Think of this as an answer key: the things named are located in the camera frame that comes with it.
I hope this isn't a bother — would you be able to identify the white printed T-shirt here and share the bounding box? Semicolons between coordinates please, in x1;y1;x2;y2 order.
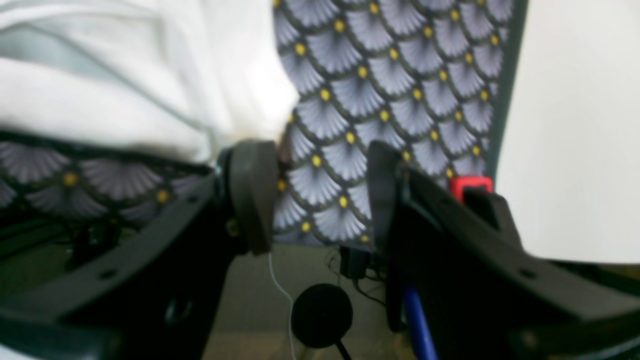
0;0;301;164

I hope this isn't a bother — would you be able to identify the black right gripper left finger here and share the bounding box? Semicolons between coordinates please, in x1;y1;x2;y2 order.
228;140;279;256

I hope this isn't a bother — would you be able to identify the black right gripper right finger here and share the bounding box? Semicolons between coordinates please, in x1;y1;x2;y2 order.
367;141;403;251

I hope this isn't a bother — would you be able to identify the red table clamp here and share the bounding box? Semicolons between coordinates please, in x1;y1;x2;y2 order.
449;175;494;203

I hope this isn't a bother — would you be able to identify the grey fan-pattern tablecloth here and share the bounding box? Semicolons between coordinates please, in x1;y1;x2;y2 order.
1;0;530;249

